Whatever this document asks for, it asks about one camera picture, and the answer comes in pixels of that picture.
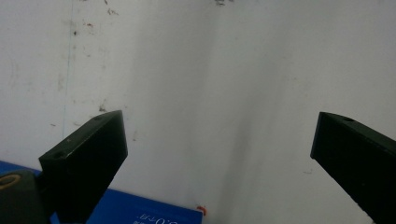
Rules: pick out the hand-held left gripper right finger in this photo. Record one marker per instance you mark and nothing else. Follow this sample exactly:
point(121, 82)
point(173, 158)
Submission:
point(358, 158)

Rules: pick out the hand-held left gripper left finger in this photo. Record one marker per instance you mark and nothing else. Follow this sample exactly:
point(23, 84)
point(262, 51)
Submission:
point(81, 161)

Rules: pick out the blue box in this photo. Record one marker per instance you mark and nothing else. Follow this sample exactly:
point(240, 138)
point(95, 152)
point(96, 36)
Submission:
point(137, 208)

